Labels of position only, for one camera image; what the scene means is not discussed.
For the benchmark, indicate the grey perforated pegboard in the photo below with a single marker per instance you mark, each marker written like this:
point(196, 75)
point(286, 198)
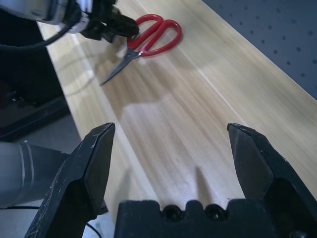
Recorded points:
point(272, 24)

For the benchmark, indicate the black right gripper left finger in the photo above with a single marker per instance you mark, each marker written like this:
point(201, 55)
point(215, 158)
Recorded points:
point(81, 178)

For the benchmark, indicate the silver right robot leg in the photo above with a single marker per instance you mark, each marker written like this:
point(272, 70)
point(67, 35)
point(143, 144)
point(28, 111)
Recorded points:
point(24, 173)

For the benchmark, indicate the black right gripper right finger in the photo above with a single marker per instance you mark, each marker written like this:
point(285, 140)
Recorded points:
point(255, 161)

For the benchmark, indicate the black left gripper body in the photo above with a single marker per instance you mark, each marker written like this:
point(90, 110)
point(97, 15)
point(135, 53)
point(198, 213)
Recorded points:
point(101, 19)

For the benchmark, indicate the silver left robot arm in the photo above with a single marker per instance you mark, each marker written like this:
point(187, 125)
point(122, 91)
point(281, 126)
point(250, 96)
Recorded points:
point(32, 10)

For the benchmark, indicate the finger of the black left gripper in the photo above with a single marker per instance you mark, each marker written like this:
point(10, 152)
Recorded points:
point(128, 27)

